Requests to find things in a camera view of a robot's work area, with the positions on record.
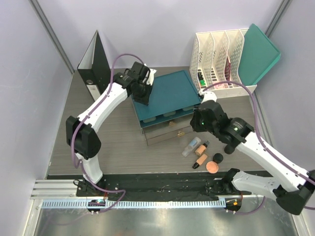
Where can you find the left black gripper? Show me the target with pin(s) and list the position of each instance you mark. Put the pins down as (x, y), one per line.
(144, 100)

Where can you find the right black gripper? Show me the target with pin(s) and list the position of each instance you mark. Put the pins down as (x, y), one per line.
(194, 122)

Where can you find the clear makeup remover bottle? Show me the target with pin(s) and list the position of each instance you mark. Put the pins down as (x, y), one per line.
(191, 146)

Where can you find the teal makeup drawer organizer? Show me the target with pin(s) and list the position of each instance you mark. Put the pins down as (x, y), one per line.
(170, 108)

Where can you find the beige foundation bottle black cap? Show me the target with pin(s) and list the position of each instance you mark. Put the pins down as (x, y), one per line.
(199, 161)

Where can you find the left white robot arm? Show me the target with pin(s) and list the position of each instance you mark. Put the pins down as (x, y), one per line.
(81, 131)

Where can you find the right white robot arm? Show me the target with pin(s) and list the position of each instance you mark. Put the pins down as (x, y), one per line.
(289, 185)

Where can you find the beige foundation bottle grey cap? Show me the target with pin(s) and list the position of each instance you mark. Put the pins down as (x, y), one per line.
(201, 149)

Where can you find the pink sticky notes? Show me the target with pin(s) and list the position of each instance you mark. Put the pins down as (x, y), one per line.
(222, 86)

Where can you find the green black marker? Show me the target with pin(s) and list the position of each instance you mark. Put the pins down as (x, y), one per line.
(201, 79)

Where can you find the dark red booklet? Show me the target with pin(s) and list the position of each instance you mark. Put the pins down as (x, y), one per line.
(227, 69)

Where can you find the orange round powder puff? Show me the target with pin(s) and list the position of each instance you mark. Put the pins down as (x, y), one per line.
(212, 167)

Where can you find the black lever arch binder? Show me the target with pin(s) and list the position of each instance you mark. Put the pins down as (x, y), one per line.
(94, 68)

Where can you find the white mesh file organizer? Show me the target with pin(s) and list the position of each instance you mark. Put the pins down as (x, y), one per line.
(209, 53)

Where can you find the teal folder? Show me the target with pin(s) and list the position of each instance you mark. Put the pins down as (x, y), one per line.
(259, 55)

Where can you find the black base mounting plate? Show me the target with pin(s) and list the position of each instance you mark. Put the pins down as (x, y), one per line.
(158, 187)

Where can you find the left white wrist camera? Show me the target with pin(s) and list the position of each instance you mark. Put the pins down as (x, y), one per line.
(151, 77)

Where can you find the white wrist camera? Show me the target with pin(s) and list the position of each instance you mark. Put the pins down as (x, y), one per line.
(151, 77)
(207, 96)

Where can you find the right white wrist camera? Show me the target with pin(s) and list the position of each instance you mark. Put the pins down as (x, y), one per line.
(207, 96)

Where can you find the white slotted cable duct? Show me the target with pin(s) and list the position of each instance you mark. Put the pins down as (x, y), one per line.
(98, 204)

